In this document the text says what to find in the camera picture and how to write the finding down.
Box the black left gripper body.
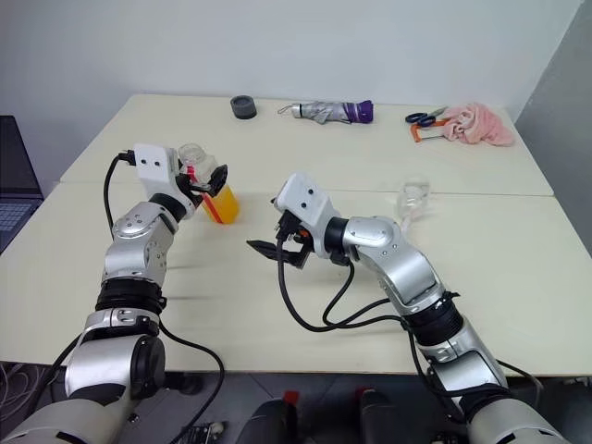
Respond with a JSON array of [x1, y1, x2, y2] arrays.
[[173, 160, 210, 205]]

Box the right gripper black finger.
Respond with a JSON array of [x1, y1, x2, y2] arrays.
[[246, 239, 281, 261], [278, 247, 310, 270]]

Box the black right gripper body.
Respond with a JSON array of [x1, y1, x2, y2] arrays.
[[272, 210, 321, 254]]

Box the orange juice bottle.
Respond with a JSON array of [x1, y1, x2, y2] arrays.
[[177, 142, 242, 227]]

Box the clear glass cup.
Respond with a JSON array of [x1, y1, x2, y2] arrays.
[[395, 175, 434, 232]]

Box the grey round tape roll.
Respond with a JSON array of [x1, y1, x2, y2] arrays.
[[229, 94, 258, 120]]

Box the folded silver purple umbrella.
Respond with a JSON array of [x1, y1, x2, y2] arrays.
[[277, 99, 375, 126]]

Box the black table clamp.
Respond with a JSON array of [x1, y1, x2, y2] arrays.
[[161, 373, 204, 395]]

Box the dark rounded shape red mark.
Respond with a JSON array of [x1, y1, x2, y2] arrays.
[[240, 389, 304, 444], [354, 387, 401, 444]]

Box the dark grey laptop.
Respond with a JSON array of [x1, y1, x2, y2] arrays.
[[0, 114, 45, 254]]

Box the pink fluffy towel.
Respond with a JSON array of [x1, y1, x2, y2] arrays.
[[441, 102, 516, 148]]

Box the grey partition panel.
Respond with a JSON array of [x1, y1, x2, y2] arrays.
[[515, 0, 592, 260]]

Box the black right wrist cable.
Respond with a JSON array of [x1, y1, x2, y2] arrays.
[[275, 228, 408, 333]]

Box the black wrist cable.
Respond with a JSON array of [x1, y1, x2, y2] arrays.
[[104, 150, 136, 241], [275, 228, 408, 333]]

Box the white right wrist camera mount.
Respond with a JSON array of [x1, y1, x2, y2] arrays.
[[270, 172, 342, 238]]

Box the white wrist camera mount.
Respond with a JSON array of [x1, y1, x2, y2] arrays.
[[270, 172, 342, 238], [131, 142, 196, 218]]

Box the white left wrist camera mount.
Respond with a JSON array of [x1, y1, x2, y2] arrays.
[[131, 142, 196, 218]]

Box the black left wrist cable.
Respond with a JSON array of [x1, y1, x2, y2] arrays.
[[104, 150, 136, 241]]

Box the black left shoulder cable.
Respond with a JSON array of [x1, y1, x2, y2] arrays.
[[159, 321, 227, 444]]

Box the orange frame hacksaw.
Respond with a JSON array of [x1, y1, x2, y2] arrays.
[[409, 117, 452, 145]]

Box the blue handled scissors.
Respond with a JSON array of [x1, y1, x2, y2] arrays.
[[405, 105, 449, 126]]

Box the white cable bundle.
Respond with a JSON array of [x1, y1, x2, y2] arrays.
[[0, 360, 52, 403]]

